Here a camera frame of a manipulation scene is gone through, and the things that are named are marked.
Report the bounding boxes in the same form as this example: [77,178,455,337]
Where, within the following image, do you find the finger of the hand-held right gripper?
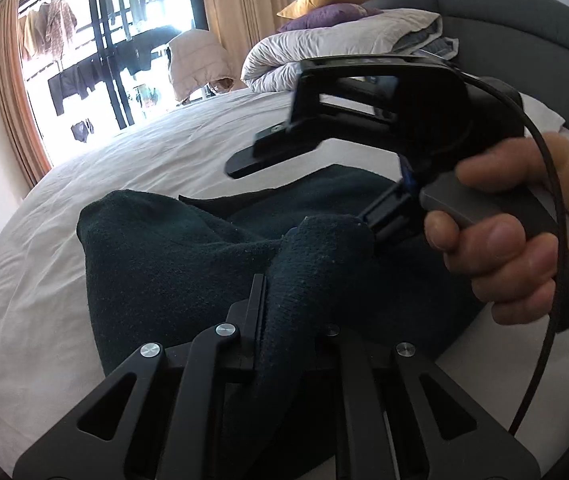
[360,156,424,243]

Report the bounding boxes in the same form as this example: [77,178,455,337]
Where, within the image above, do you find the person's right hand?
[424,132,569,327]

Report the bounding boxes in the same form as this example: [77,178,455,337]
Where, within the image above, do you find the grey upholstered headboard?
[359,0,569,166]

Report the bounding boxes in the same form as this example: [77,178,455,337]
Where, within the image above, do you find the balcony window with black frame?
[17,0,210,168]

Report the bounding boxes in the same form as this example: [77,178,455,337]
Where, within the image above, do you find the white bed sheet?
[0,80,569,480]

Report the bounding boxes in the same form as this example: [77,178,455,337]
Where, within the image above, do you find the grey white duvet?
[241,8,460,93]

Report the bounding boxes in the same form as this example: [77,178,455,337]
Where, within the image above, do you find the purple pillow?
[277,3,384,34]

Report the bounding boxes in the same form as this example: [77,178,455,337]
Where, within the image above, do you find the black cable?
[457,72,565,436]

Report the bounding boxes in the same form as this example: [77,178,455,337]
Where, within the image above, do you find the dark green towel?
[77,164,475,471]

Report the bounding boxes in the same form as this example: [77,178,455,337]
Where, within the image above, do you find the small dark hanging garment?
[70,119,96,143]

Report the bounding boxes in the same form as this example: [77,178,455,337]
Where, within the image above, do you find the long black hanging garment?
[112,25,185,76]

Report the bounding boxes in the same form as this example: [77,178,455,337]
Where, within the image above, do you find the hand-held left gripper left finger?
[12,274,268,480]

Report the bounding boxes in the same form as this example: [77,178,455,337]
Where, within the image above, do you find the beige hanging garment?
[20,7,48,58]

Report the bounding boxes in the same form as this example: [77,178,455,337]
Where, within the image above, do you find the beige puffy jacket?
[167,29,235,103]

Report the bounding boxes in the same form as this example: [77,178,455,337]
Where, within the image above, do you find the dark hanging garments on rack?
[47,57,102,111]

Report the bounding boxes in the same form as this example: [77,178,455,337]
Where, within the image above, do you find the tan window curtain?
[199,0,290,91]
[0,0,52,188]

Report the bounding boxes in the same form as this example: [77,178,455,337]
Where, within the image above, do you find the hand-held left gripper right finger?
[314,325,542,480]

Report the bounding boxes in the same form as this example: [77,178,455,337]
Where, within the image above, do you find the floral hanging shirt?
[44,0,79,61]

